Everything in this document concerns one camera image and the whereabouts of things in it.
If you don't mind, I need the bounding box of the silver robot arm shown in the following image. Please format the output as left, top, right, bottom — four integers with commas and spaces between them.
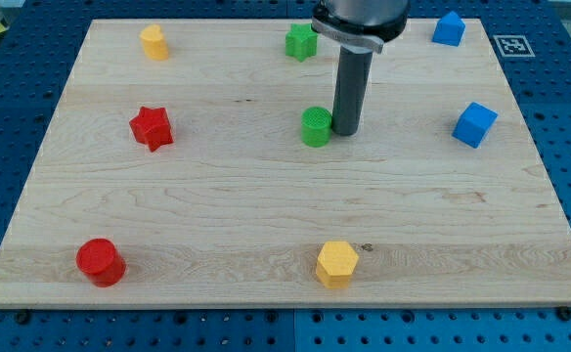
311, 0, 411, 54

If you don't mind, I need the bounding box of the green cylinder block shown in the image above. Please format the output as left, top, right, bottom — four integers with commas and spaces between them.
301, 107, 332, 148

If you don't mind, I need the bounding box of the wooden board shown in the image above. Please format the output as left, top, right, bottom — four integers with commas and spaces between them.
0, 19, 571, 309

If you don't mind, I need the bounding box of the yellow hexagon block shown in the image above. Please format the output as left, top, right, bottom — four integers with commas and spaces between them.
316, 241, 359, 289

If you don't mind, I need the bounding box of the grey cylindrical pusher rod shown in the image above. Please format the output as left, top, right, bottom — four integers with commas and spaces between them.
331, 46, 373, 136

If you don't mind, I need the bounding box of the green star block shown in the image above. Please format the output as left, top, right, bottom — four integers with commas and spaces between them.
285, 23, 318, 62

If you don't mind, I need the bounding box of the red star block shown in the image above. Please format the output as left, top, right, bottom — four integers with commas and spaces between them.
129, 107, 174, 152

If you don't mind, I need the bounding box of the yellow heart block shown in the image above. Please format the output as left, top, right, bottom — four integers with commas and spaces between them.
139, 24, 169, 61

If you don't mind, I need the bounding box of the blue cube block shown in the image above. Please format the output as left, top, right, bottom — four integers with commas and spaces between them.
452, 102, 499, 149

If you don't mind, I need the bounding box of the red cylinder block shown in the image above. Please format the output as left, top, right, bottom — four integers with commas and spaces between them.
75, 238, 126, 287

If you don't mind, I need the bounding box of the blue pentagon house block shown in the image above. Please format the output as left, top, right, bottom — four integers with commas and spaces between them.
432, 11, 466, 47

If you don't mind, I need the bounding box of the white fiducial marker tag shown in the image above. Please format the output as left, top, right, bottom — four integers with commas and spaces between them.
493, 34, 535, 58

